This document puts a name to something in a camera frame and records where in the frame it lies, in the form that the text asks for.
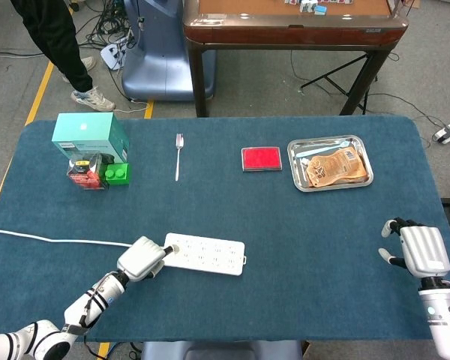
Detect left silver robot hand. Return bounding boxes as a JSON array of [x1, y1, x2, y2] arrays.
[[116, 235, 179, 283]]

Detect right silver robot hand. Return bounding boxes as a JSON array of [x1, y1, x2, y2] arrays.
[[377, 217, 450, 278]]

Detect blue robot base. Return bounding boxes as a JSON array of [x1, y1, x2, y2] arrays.
[[121, 0, 218, 103]]

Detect green toy brick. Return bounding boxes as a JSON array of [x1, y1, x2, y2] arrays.
[[103, 162, 131, 188]]

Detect blue table cloth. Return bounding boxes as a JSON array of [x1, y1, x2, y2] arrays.
[[0, 114, 450, 344]]

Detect red and black product box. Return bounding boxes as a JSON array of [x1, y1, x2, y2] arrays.
[[66, 151, 110, 191]]

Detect silver metal fork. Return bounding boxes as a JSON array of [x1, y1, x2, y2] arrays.
[[174, 133, 185, 182]]

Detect orange sauce pouch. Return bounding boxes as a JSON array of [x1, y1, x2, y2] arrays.
[[306, 146, 369, 188]]

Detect grey robot body base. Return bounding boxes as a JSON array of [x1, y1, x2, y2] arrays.
[[140, 340, 304, 360]]

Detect teal cardboard box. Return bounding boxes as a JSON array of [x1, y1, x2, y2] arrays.
[[51, 112, 131, 164]]

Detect clear plastic wrapped utensil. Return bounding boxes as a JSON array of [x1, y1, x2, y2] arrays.
[[295, 136, 352, 158]]

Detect stainless steel tray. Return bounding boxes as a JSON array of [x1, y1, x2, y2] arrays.
[[286, 134, 375, 193]]

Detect red ink pad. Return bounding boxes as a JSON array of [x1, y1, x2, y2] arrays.
[[241, 146, 284, 173]]

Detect person in black clothes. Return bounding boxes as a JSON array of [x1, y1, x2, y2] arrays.
[[9, 0, 116, 113]]

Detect brown mahjong table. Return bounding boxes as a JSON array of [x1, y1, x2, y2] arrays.
[[182, 0, 410, 118]]

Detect thin white cable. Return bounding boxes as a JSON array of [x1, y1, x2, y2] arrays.
[[0, 228, 134, 248]]

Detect tangled floor cables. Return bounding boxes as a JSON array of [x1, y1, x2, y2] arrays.
[[67, 0, 140, 72]]

